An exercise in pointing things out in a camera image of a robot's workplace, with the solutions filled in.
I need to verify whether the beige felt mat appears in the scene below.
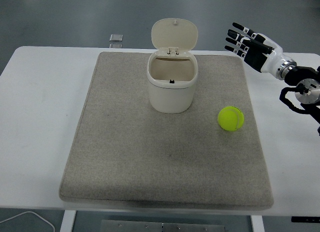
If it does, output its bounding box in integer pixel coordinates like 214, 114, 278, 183
58, 51, 275, 210

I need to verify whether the white cable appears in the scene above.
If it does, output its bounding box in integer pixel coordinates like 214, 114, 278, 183
0, 210, 56, 232

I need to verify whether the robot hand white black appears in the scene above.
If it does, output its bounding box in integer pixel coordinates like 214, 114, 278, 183
224, 22, 293, 75

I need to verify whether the yellow tennis ball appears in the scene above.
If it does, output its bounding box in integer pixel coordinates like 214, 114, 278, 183
217, 105, 245, 132

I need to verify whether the grey metal plate with screws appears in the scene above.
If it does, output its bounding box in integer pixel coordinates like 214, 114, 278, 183
100, 219, 226, 232

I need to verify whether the black table control panel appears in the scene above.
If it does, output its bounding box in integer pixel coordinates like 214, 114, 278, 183
291, 216, 320, 223

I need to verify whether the cream bin with hinged lid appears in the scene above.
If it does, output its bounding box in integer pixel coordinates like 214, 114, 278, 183
146, 17, 200, 115

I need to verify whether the white table leg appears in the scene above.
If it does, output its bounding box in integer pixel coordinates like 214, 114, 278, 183
60, 210, 77, 232
249, 215, 265, 232

